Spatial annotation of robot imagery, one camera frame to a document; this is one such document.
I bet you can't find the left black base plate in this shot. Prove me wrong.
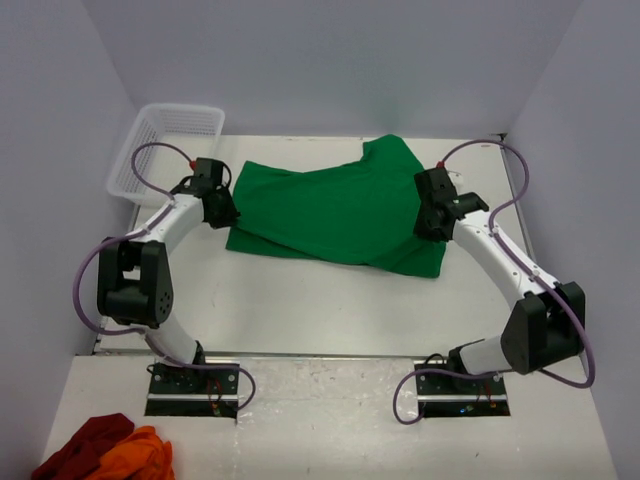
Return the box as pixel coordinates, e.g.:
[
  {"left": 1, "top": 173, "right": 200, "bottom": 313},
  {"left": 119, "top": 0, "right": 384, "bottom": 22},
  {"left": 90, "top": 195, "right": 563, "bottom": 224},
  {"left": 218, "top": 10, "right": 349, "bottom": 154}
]
[{"left": 144, "top": 363, "right": 239, "bottom": 419}]

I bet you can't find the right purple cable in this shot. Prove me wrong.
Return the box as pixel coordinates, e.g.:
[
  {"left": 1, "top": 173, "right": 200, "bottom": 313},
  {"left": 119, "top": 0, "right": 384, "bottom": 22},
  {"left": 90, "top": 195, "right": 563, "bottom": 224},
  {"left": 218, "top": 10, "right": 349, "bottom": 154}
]
[{"left": 392, "top": 139, "right": 597, "bottom": 424}]

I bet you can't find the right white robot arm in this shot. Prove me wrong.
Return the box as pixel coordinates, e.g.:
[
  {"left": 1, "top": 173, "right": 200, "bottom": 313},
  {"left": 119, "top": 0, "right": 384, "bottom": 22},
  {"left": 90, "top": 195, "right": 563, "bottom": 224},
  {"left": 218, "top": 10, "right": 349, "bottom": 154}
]
[{"left": 414, "top": 167, "right": 586, "bottom": 393}]

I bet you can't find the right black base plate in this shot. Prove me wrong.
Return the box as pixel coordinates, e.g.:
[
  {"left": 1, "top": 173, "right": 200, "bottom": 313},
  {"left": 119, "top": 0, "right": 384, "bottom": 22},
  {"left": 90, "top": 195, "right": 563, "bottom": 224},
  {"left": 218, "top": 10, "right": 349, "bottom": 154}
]
[{"left": 416, "top": 374, "right": 511, "bottom": 419}]

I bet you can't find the orange t shirt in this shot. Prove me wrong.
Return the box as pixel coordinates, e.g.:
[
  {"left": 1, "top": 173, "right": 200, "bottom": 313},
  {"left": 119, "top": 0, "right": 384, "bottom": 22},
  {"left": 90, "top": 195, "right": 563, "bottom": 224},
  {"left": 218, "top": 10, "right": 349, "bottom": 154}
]
[{"left": 88, "top": 426, "right": 176, "bottom": 479}]

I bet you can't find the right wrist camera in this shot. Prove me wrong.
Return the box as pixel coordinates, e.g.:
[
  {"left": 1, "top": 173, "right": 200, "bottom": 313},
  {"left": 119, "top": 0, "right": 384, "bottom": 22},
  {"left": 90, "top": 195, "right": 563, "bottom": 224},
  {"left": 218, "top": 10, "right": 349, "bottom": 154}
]
[{"left": 447, "top": 170, "right": 463, "bottom": 183}]

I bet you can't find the white plastic basket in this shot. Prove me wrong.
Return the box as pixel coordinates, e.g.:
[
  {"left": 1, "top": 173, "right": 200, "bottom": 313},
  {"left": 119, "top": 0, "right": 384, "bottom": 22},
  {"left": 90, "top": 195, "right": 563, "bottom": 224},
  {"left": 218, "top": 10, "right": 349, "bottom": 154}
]
[{"left": 106, "top": 103, "right": 225, "bottom": 207}]

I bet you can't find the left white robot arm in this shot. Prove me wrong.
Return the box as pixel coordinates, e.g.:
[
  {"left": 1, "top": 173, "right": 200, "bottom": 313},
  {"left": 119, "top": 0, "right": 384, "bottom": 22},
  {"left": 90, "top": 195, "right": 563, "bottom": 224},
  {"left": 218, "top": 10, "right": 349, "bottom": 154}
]
[{"left": 97, "top": 158, "right": 240, "bottom": 393}]

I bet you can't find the dark red t shirt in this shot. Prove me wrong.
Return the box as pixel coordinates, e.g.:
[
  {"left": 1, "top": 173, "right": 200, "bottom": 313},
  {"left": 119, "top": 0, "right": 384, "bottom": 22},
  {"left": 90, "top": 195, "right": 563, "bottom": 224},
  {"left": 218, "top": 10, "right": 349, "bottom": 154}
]
[{"left": 31, "top": 413, "right": 134, "bottom": 479}]

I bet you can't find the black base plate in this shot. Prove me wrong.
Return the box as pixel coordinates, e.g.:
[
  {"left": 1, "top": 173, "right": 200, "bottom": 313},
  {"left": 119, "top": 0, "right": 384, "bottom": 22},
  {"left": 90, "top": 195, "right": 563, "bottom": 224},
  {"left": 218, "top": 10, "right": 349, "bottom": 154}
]
[
  {"left": 416, "top": 374, "right": 511, "bottom": 419},
  {"left": 144, "top": 363, "right": 239, "bottom": 419}
]

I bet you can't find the green t shirt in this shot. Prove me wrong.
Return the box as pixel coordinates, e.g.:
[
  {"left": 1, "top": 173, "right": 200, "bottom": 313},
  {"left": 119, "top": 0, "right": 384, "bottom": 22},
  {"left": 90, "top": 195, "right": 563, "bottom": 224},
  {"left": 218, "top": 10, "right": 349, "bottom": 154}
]
[{"left": 226, "top": 135, "right": 446, "bottom": 279}]

